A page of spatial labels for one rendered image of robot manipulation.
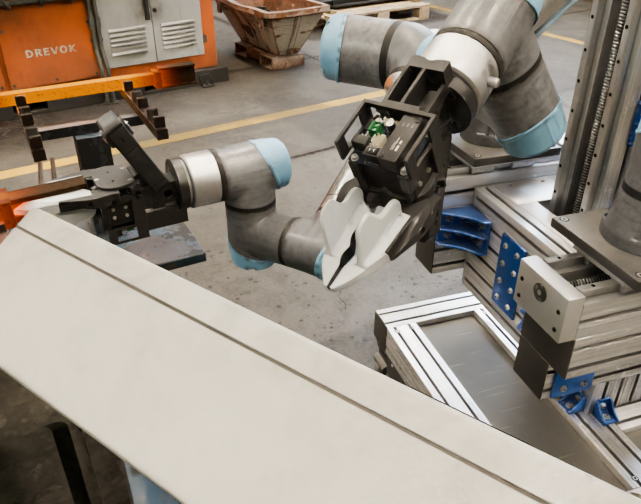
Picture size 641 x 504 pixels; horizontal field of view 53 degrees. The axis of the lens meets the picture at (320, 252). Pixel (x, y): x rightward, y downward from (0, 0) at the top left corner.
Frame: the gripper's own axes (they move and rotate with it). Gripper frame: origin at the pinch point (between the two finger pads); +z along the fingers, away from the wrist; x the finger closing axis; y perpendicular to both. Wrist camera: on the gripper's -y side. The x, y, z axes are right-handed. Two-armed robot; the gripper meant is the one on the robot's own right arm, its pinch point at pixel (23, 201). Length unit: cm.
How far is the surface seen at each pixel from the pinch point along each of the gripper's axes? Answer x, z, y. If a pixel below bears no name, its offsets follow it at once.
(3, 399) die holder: -15.9, 7.7, 15.9
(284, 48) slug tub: 363, -206, 87
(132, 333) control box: -55, -2, -17
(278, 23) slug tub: 352, -197, 66
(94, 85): 57, -20, 4
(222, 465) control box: -63, -4, -16
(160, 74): 56, -33, 3
